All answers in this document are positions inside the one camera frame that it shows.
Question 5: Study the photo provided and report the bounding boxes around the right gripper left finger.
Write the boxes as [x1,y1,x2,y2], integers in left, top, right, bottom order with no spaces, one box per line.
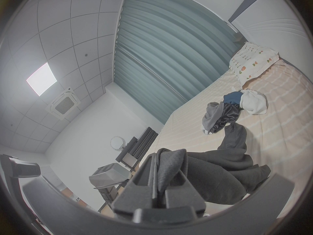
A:
[112,153,158,216]

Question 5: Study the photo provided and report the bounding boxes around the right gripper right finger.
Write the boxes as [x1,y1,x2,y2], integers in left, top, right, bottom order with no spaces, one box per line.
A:
[164,170,206,213]

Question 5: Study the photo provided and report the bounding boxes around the black T-shirt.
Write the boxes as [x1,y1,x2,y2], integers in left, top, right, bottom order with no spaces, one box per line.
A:
[156,123,272,205]

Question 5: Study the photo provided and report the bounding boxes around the pile of clothes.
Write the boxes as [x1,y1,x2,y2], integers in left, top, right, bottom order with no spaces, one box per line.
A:
[202,89,268,134]

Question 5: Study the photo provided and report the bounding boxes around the bed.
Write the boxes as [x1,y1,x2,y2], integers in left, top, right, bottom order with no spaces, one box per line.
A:
[133,0,312,218]

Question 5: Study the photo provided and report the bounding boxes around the black chest of drawers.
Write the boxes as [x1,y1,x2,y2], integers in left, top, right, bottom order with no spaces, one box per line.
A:
[115,127,159,168]

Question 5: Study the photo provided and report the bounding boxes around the round white table mirror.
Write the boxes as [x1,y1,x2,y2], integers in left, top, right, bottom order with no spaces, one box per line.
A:
[110,136,126,152]

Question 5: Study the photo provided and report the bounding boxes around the ceiling air conditioner vent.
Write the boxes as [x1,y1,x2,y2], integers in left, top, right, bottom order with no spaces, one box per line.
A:
[45,87,82,120]

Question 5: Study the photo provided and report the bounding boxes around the square ceiling light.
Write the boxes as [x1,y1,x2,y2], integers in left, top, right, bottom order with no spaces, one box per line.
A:
[26,63,58,97]

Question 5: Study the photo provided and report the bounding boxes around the blue-green curtain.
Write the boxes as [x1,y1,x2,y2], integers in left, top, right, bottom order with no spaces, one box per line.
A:
[113,0,241,125]

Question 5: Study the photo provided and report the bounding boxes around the white printed pillow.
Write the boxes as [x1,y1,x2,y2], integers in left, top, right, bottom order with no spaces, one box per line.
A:
[229,42,279,87]

